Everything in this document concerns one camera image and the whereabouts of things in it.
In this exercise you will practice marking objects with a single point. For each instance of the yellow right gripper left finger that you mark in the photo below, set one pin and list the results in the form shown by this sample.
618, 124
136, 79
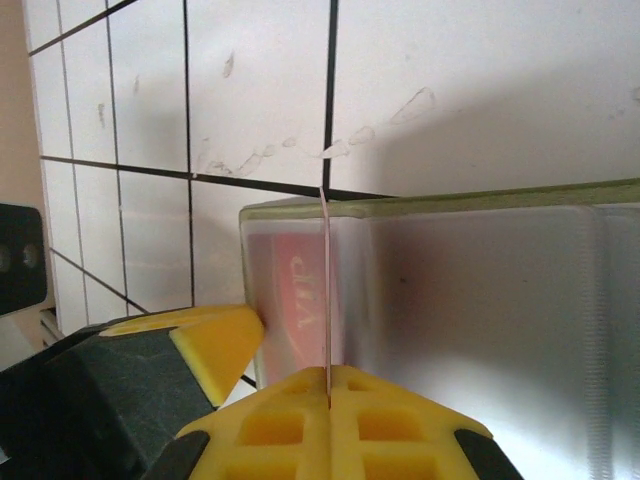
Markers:
270, 430

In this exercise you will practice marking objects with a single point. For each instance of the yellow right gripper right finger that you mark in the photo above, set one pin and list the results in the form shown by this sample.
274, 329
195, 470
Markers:
395, 430

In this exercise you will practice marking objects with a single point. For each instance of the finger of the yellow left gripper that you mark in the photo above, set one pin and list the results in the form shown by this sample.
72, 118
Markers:
215, 345

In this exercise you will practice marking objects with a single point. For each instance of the red VIP card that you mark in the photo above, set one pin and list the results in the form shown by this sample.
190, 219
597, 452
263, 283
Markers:
326, 300
290, 280

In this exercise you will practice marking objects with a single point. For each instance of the green fabric card holder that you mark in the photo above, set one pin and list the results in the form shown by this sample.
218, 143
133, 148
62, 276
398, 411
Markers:
475, 300

